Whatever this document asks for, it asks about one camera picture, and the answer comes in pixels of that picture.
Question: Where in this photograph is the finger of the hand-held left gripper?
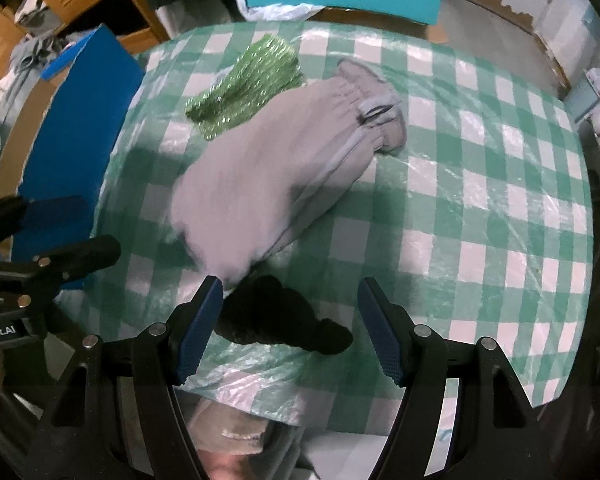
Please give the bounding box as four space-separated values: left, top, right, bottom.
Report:
0 195 86 251
0 234 122 301

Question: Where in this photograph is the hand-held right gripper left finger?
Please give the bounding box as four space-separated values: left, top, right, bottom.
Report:
32 275 226 480

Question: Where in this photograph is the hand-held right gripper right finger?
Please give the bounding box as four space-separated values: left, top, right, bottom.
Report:
357 276 571 480

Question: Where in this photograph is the black sock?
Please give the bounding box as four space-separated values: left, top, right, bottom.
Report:
215 275 355 356

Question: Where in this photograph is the blue cardboard shoe box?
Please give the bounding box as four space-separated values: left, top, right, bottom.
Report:
0 25 146 291

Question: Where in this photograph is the green sequined cloth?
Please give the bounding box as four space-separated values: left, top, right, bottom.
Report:
185 35 306 140

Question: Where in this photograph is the green checked tablecloth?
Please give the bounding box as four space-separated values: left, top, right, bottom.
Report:
87 20 596 408

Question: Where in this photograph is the grey clothing pile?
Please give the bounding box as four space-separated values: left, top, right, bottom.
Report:
7 30 88 81

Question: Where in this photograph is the white hanging garment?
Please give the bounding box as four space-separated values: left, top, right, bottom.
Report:
155 2 241 41

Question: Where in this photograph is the white plastic bag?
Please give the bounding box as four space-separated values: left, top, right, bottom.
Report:
236 0 326 23

